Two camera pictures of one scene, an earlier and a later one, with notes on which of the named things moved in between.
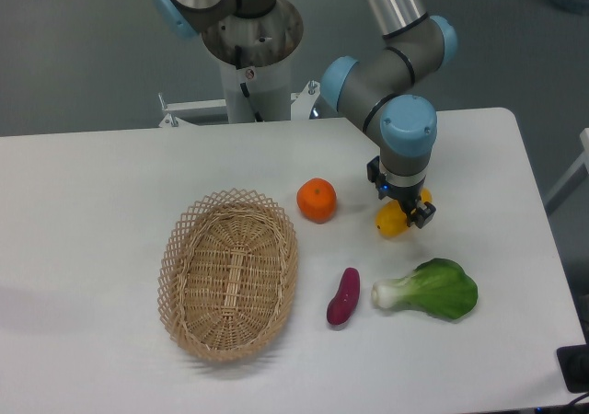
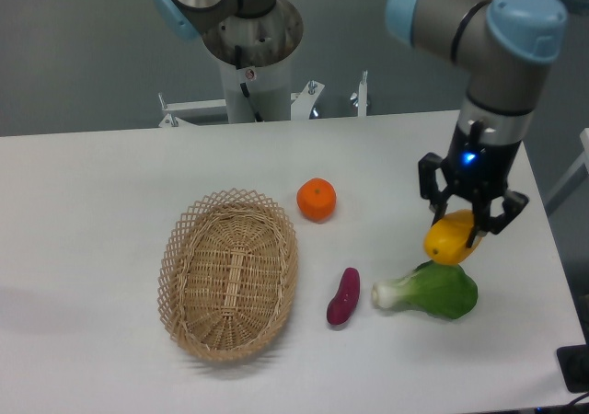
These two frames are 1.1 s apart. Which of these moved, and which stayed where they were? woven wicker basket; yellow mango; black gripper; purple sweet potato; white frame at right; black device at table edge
Moved: black gripper; yellow mango
Stayed: black device at table edge; woven wicker basket; white frame at right; purple sweet potato
